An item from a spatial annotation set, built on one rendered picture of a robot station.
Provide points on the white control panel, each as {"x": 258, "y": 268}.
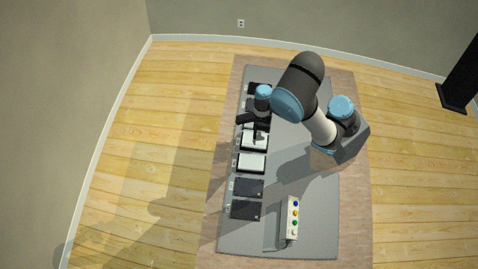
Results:
{"x": 289, "y": 219}

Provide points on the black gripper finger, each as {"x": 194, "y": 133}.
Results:
{"x": 257, "y": 136}

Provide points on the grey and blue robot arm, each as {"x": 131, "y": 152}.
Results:
{"x": 294, "y": 98}

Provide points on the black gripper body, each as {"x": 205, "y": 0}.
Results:
{"x": 264, "y": 124}

